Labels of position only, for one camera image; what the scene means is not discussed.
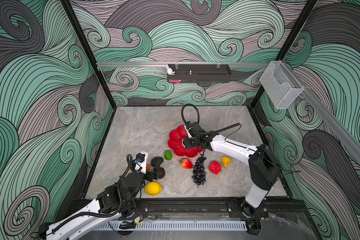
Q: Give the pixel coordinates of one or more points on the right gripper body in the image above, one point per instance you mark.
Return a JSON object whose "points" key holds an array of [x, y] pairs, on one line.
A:
{"points": [[191, 142]]}

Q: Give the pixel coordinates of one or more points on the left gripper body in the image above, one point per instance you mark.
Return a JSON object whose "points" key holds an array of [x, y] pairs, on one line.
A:
{"points": [[150, 177]]}

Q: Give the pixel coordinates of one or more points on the red flower-shaped fruit bowl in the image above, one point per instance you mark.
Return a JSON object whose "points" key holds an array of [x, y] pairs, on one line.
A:
{"points": [[175, 143]]}

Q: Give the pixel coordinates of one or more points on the red fake wrinkled fruit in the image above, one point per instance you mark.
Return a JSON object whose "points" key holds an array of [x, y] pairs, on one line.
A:
{"points": [[215, 167]]}

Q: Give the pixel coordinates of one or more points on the small yellow fake pear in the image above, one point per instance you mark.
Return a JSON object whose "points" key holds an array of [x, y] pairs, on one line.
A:
{"points": [[226, 161]]}

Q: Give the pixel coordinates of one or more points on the dark purple fake grapes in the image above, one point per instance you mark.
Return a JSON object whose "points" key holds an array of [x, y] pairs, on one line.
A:
{"points": [[199, 171]]}

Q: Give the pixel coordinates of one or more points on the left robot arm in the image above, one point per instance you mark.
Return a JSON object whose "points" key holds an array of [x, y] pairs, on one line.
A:
{"points": [[116, 201]]}

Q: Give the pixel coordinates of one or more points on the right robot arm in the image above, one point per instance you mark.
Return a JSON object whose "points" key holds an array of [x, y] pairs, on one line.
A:
{"points": [[264, 168]]}

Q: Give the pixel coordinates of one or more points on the yellow fake lemon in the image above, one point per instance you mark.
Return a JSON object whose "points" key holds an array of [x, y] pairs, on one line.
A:
{"points": [[153, 188]]}

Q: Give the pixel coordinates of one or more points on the green fake lime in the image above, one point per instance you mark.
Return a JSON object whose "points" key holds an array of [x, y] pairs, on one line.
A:
{"points": [[168, 155]]}

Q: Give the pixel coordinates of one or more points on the red fake strawberry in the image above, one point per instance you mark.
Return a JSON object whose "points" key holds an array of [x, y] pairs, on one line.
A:
{"points": [[186, 164]]}

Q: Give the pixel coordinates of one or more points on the white rabbit figurine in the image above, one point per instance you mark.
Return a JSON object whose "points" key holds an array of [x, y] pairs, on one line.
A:
{"points": [[170, 71]]}

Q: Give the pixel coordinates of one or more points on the white slotted cable duct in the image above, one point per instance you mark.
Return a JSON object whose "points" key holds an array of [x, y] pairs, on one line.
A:
{"points": [[236, 226]]}

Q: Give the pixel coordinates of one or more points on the black wall shelf tray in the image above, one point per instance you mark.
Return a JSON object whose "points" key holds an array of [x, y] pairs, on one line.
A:
{"points": [[201, 74]]}

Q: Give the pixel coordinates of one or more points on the clear acrylic wall box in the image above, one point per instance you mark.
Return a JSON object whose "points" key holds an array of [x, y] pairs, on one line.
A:
{"points": [[281, 84]]}

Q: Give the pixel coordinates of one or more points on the aluminium wall rail back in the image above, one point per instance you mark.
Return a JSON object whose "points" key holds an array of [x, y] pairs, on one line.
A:
{"points": [[140, 64]]}

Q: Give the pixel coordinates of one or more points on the aluminium wall rail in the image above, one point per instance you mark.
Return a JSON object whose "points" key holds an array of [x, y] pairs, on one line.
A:
{"points": [[321, 99], [140, 64]]}

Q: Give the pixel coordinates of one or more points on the aluminium wall rail right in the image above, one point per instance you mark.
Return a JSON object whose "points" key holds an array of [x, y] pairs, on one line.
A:
{"points": [[321, 99]]}

